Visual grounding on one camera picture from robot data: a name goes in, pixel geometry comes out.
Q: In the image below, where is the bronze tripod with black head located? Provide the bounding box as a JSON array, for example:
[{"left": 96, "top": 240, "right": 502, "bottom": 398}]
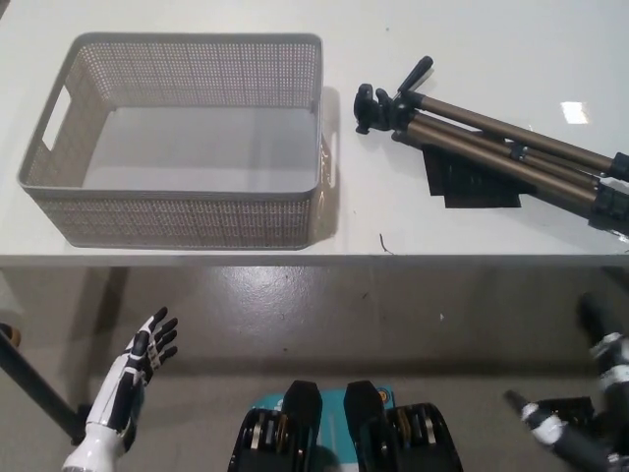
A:
[{"left": 352, "top": 55, "right": 629, "bottom": 232}]

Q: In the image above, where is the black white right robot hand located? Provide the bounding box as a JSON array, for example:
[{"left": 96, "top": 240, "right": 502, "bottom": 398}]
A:
[{"left": 504, "top": 292, "right": 629, "bottom": 472}]

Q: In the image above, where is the grey perforated plastic basket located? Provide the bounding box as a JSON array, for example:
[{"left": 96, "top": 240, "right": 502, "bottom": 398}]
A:
[{"left": 15, "top": 31, "right": 341, "bottom": 253}]

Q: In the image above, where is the black metal stand pole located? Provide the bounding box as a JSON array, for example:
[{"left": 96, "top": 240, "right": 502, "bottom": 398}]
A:
[{"left": 0, "top": 325, "right": 86, "bottom": 444}]

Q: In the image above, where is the black teal robot torso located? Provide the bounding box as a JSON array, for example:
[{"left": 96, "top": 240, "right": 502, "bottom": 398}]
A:
[{"left": 225, "top": 378, "right": 466, "bottom": 472}]

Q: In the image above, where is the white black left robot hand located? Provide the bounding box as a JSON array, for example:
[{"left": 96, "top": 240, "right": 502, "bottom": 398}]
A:
[{"left": 85, "top": 306, "right": 180, "bottom": 440}]

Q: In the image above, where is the black tape patch on desk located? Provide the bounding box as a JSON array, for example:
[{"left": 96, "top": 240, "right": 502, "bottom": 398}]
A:
[{"left": 419, "top": 144, "right": 523, "bottom": 212}]

